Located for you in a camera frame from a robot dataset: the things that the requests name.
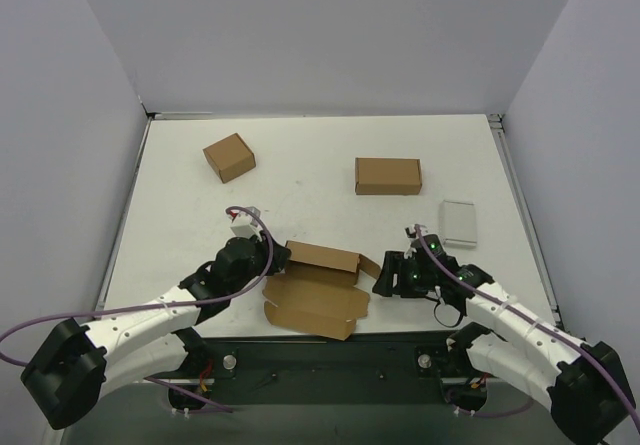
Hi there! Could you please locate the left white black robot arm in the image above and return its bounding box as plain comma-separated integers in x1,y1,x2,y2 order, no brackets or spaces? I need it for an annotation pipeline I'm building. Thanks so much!
21,234,291,430

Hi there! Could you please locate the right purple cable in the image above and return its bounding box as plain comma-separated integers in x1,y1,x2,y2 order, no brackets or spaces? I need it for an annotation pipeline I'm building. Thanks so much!
407,224,640,421

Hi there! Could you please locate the rectangular closed cardboard box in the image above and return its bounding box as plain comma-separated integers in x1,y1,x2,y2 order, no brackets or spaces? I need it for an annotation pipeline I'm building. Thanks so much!
355,157,422,196

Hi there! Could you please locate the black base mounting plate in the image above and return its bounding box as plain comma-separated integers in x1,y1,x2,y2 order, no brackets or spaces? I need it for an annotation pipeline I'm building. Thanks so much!
164,332,506,419

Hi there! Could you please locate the small square cardboard box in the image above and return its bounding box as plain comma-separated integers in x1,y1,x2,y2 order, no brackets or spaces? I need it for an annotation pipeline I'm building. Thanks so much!
203,133,256,184

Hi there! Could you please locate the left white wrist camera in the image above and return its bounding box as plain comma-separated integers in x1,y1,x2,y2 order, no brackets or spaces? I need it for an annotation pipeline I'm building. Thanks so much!
226,206,262,241

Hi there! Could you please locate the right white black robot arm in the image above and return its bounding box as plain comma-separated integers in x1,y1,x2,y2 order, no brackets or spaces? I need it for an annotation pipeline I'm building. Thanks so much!
373,228,639,444

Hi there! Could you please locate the purple cable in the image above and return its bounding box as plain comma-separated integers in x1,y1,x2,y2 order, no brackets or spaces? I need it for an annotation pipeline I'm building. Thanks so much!
407,224,640,421
0,205,276,414

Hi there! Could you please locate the small white flat box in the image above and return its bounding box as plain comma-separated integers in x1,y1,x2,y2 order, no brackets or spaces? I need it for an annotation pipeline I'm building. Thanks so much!
438,200,478,249

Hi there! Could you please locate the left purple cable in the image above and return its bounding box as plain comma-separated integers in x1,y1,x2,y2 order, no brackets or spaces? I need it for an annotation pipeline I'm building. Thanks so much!
0,205,276,414

